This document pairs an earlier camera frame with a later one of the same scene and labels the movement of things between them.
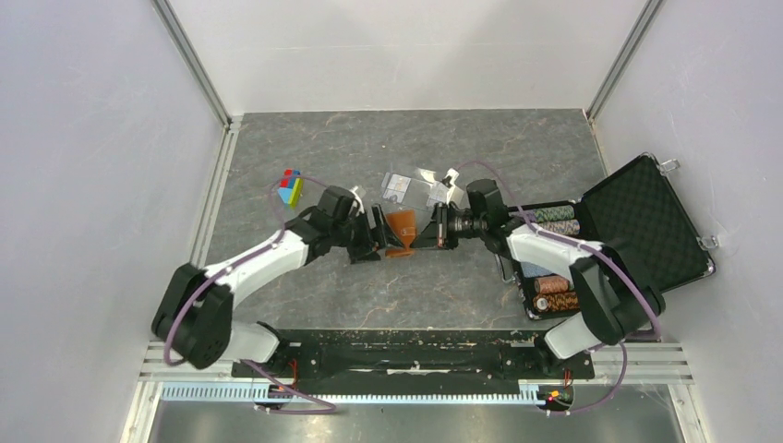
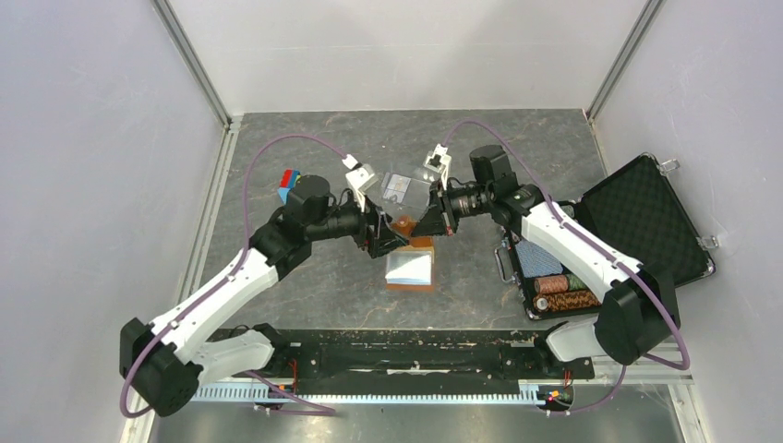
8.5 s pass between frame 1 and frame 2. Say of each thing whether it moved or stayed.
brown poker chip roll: stayed
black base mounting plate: stayed
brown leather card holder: moved
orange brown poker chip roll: stayed
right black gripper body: moved
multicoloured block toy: stayed
